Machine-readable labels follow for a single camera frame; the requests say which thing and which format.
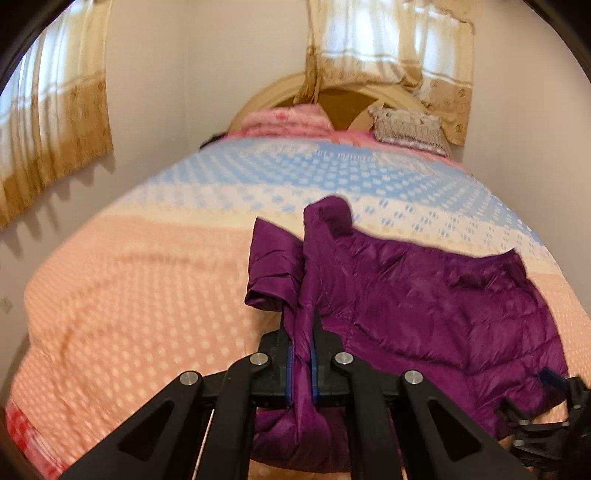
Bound beige curtain on left wall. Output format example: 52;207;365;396
1;1;113;226

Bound white wall socket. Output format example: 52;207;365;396
0;297;13;314

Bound beige curtain behind headboard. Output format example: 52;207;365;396
295;1;476;146

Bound polka dot bed quilt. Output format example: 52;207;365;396
9;133;590;479

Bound wooden arched headboard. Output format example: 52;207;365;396
228;73;428;132

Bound red plaid bed sheet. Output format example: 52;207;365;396
2;399;66;480

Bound purple hooded puffer jacket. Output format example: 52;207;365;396
245;196;568;473

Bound folded pink blanket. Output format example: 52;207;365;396
228;104;335;138

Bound striped patterned pillow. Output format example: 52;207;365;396
368;106;451;158

